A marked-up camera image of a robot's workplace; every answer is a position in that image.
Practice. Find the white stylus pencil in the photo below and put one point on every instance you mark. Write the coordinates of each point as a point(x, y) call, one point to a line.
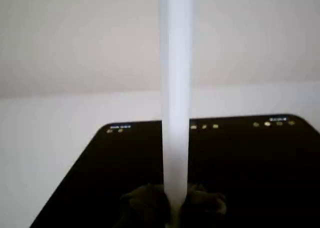
point(176, 88)

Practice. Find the black screen silver tablet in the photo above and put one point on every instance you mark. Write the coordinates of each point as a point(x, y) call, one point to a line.
point(250, 175)

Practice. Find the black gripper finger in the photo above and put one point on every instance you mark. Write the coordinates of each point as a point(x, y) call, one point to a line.
point(202, 208)
point(147, 208)

